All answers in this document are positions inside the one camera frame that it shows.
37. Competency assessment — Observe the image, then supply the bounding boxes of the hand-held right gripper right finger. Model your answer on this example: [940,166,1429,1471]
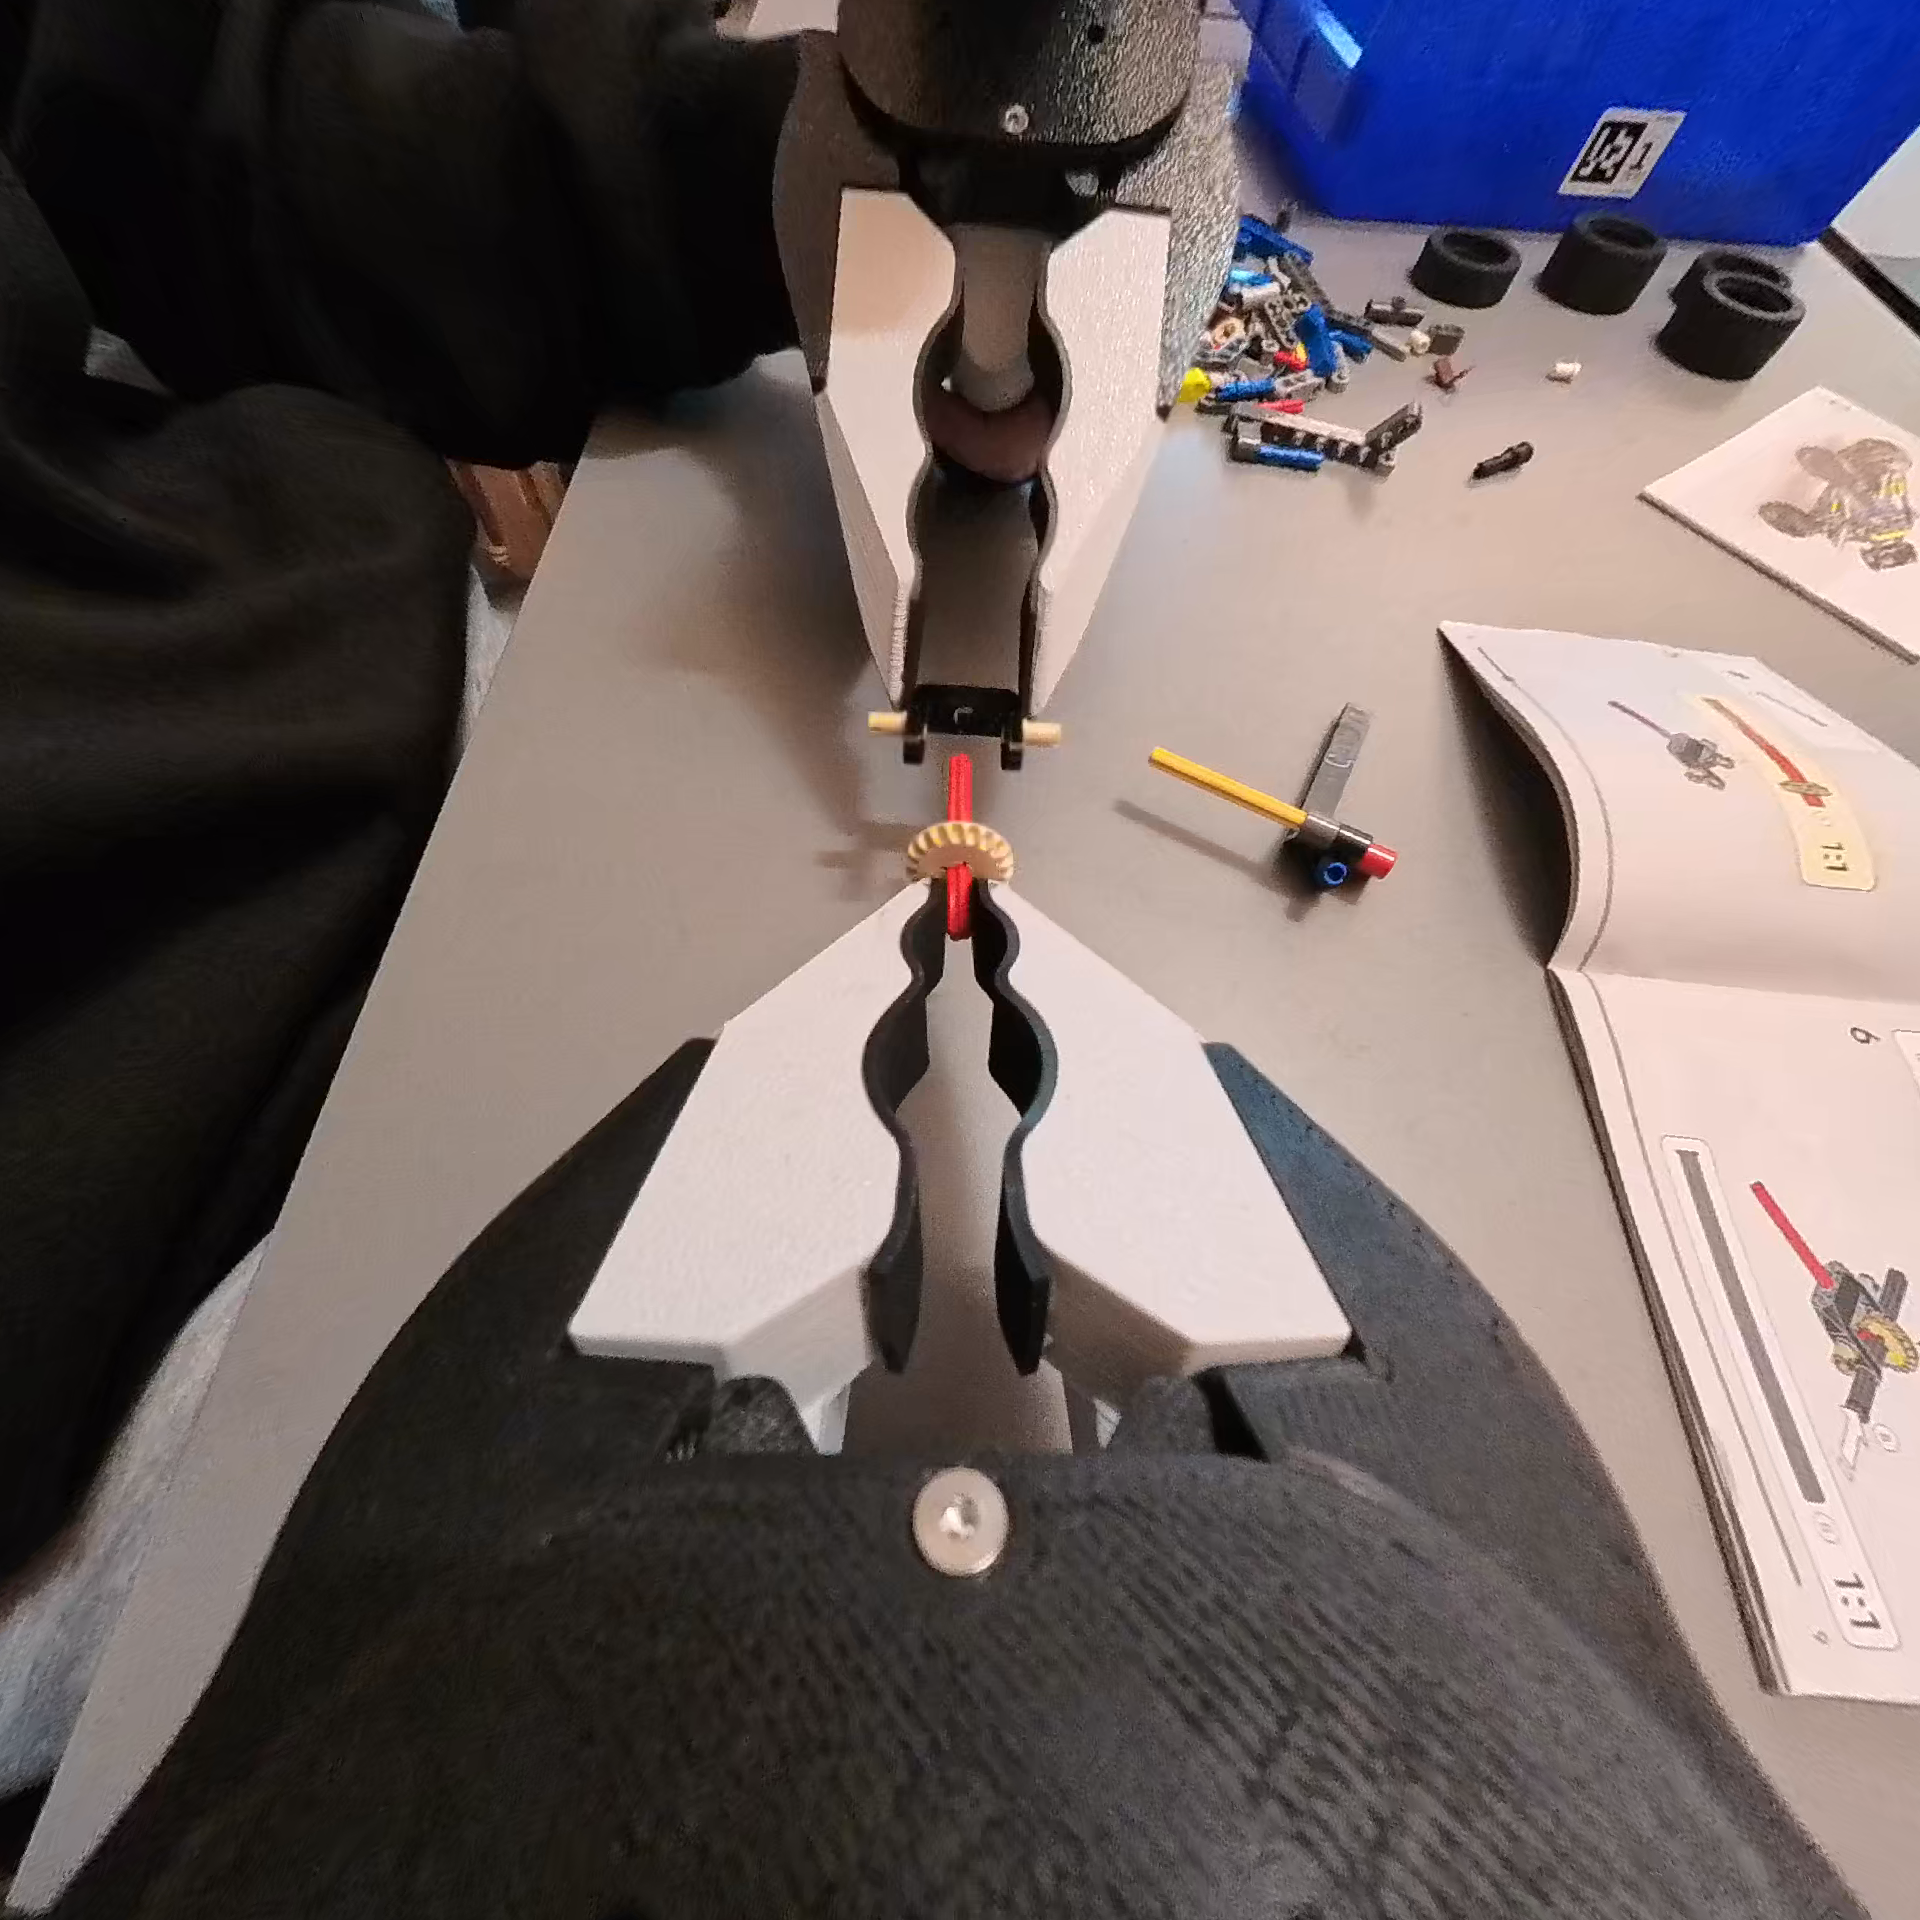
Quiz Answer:
[976,883,1355,1413]

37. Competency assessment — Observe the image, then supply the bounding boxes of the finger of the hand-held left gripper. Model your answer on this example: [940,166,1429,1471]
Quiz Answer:
[818,183,964,711]
[1025,209,1174,711]

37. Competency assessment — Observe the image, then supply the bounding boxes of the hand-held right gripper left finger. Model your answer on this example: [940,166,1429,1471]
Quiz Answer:
[568,883,950,1449]

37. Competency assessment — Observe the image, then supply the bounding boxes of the black lego frame tan pins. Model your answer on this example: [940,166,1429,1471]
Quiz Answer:
[866,689,1068,771]

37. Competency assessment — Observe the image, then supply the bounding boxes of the tan lego gear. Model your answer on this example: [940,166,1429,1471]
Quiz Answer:
[904,821,1018,890]

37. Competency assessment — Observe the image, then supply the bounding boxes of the red lego axle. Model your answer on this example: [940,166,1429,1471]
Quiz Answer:
[941,755,986,943]

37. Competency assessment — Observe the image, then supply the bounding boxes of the person's left forearm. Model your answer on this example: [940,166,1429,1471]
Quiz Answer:
[0,0,804,466]

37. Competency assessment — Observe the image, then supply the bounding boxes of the pile of loose lego pieces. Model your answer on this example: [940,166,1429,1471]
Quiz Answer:
[1181,210,1472,481]

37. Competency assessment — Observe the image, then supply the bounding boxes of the yellow axle lego assembly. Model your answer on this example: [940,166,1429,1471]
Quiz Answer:
[1148,701,1401,899]

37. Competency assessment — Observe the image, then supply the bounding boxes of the open lego instruction booklet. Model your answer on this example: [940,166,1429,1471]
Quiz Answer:
[1437,619,1920,1706]

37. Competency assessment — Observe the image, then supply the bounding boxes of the small lego leaflet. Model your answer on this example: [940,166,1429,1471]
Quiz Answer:
[1638,386,1920,665]

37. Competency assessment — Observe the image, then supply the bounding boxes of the blue plastic bin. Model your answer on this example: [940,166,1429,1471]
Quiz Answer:
[1230,0,1920,250]

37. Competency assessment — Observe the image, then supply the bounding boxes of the person's black clothing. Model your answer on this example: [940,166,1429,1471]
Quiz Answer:
[0,150,474,1593]

